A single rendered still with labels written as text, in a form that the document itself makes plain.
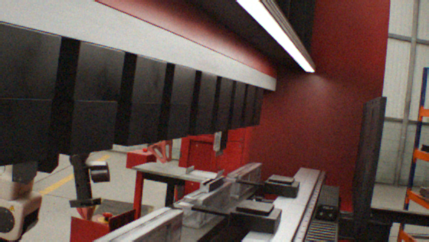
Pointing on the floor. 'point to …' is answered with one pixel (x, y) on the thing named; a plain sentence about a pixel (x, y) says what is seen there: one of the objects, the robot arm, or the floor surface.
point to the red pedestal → (135, 158)
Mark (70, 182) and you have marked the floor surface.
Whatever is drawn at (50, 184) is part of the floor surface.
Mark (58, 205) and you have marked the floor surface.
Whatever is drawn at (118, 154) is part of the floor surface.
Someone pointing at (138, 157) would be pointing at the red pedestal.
